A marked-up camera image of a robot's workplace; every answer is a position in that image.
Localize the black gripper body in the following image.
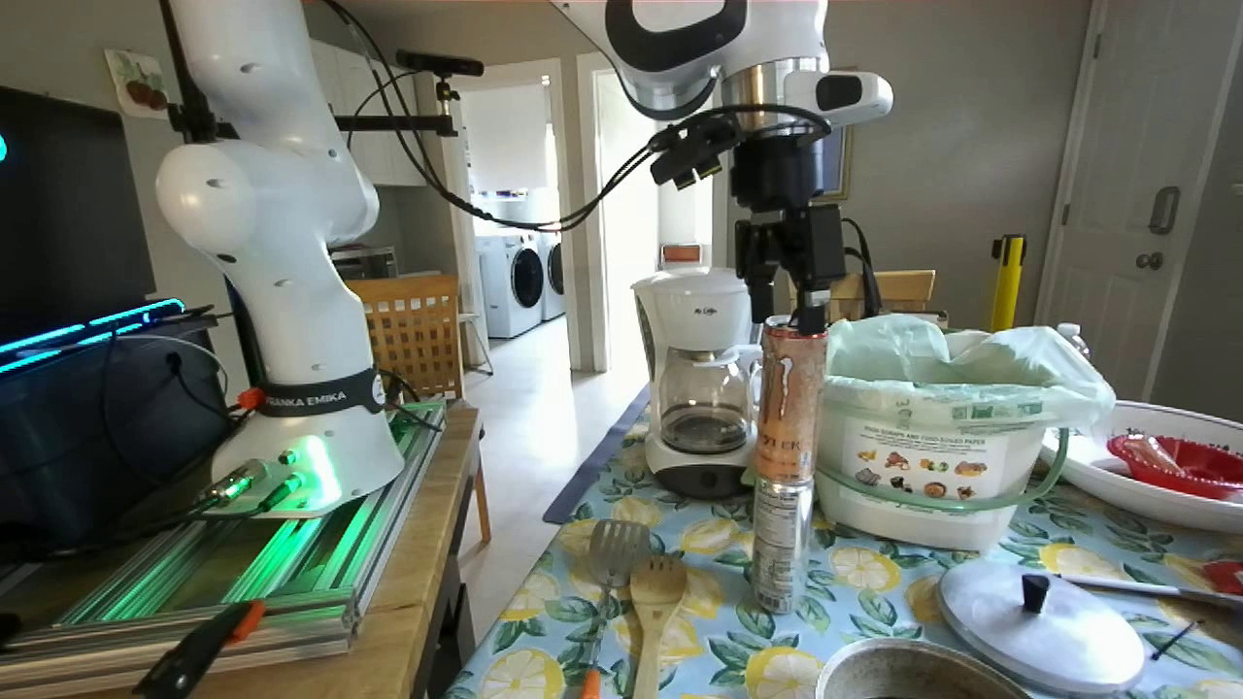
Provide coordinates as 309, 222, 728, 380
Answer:
733, 199, 852, 303

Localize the aluminium robot base platform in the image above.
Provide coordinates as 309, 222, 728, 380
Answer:
0, 400, 449, 665

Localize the silver can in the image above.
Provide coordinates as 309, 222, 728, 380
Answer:
750, 479, 814, 616

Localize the white coffee maker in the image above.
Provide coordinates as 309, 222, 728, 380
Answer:
628, 269, 763, 501

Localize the yellow lattice back chair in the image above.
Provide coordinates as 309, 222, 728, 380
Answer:
826, 262, 944, 325
347, 269, 471, 405

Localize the white compost bin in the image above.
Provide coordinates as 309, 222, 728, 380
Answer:
813, 372, 1071, 556

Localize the white washing machine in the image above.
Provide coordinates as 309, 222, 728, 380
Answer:
474, 230, 552, 343
536, 230, 576, 325

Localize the lemon print tablecloth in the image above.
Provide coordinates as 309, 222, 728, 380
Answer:
442, 384, 1243, 699

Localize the white door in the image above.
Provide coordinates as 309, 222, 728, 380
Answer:
1035, 0, 1243, 409

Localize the small metal saucepan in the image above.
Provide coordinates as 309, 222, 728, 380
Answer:
813, 634, 1042, 699

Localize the metal pot lid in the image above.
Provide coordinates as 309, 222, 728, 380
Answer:
931, 556, 1154, 699

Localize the red plate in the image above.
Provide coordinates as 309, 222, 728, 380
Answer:
1102, 428, 1243, 501

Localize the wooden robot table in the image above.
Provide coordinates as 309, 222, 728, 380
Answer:
0, 400, 487, 699

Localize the black computer case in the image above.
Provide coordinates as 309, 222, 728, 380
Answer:
0, 295, 246, 560

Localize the black monitor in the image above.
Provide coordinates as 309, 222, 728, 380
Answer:
0, 80, 159, 344

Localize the yellow post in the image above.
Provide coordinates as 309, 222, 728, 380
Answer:
988, 230, 1029, 335

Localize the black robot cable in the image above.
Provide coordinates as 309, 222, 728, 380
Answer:
321, 0, 840, 242

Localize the black stereo camera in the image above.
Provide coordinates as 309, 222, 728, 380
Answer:
394, 46, 487, 80

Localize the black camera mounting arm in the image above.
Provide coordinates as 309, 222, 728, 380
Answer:
329, 72, 474, 141

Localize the small wall picture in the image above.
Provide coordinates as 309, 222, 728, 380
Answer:
101, 46, 177, 129

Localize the orange handled clamp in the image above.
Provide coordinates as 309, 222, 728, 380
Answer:
132, 599, 273, 699

